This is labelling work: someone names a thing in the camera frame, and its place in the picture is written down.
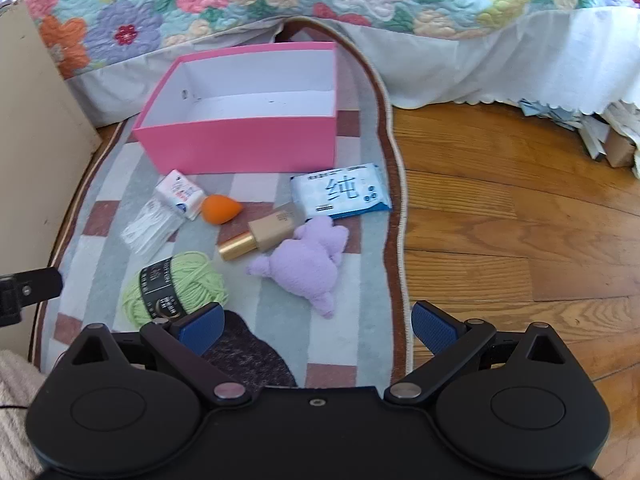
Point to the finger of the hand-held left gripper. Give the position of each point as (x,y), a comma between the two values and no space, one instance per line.
(35,285)

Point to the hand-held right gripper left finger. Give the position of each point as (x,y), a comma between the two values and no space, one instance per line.
(202,329)

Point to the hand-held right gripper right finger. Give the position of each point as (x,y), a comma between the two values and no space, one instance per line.
(436,331)

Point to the green yarn ball black label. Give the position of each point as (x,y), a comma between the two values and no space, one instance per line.
(200,275)

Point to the clear bag of floss picks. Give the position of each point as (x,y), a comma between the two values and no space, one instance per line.
(150,227)

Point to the orange makeup sponge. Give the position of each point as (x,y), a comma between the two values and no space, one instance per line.
(220,210)

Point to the purple plush toy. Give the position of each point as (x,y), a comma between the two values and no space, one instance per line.
(305,265)

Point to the beige foundation bottle gold cap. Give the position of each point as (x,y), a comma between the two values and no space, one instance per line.
(275,227)

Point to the small white tissue pack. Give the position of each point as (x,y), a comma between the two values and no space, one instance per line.
(177,192)

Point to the blue white wet wipes pack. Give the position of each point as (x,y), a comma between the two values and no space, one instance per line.
(340,190)

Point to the pink cardboard box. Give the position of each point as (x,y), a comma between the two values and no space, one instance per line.
(240,145)

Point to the cream knit cloth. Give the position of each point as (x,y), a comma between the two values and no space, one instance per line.
(15,420)

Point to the pile of papers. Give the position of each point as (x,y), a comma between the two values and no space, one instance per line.
(565,115)

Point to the small cardboard box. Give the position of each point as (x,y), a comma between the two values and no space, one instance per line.
(621,150)

